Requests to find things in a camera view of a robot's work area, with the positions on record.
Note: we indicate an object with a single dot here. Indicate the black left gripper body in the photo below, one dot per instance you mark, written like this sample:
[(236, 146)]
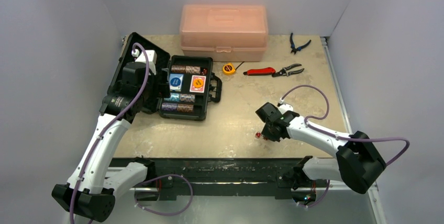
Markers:
[(153, 89)]

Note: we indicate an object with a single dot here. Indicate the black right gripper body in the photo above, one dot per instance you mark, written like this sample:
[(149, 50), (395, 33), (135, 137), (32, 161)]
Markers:
[(269, 134)]

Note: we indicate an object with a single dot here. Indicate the blue small blind button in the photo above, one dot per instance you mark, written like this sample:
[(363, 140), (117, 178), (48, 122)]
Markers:
[(176, 80)]

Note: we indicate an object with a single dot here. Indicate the blue tan chip stack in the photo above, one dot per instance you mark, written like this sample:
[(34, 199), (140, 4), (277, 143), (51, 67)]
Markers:
[(187, 98)]

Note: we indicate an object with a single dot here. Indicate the brown black chip stack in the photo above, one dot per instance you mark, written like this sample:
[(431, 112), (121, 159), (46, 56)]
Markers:
[(185, 108)]

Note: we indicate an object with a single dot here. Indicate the orange dealer button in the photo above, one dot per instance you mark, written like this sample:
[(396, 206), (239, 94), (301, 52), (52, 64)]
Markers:
[(198, 83)]

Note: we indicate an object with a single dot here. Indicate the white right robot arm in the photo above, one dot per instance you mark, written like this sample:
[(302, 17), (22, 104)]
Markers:
[(354, 160)]

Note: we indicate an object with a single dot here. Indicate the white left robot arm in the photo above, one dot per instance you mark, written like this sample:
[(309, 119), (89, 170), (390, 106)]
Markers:
[(88, 193)]

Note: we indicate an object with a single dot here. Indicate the black poker set case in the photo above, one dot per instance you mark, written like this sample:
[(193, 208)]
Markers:
[(130, 76)]

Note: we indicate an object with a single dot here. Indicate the blue playing card deck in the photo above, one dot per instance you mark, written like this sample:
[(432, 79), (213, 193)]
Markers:
[(176, 89)]

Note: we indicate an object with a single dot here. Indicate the light blue chip stack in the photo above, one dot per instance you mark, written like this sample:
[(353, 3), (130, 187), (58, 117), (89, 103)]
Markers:
[(174, 97)]

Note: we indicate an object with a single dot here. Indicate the purple chip stack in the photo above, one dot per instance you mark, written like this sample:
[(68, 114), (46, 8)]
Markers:
[(169, 106)]

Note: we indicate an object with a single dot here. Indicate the red playing card deck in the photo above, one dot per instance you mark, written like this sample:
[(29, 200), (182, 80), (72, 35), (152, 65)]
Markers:
[(202, 90)]

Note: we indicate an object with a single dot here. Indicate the brown chip stack in case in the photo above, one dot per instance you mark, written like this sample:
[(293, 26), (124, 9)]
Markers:
[(186, 69)]

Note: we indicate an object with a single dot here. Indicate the yellow tape measure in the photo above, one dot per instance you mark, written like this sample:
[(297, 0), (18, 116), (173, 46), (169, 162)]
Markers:
[(230, 69)]

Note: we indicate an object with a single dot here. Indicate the pink plastic toolbox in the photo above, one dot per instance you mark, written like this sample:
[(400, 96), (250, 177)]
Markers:
[(226, 33)]

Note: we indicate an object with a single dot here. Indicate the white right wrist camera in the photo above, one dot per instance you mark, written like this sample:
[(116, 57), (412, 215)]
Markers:
[(283, 108)]

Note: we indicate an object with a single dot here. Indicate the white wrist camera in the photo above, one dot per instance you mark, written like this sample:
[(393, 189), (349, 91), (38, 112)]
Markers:
[(283, 108), (142, 57)]

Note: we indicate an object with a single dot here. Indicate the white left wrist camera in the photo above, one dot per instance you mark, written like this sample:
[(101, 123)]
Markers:
[(142, 57)]

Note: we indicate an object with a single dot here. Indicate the black table front rail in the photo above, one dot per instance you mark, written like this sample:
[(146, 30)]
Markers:
[(272, 177)]

